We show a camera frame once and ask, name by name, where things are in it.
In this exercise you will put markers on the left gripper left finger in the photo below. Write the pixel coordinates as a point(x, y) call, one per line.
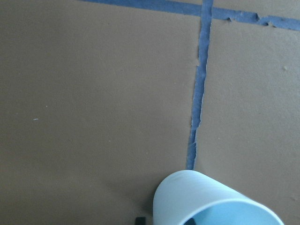
point(140, 221)

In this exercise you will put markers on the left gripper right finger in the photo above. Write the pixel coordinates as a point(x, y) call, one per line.
point(191, 221)

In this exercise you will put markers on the light blue cup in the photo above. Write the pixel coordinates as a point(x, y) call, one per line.
point(189, 194)

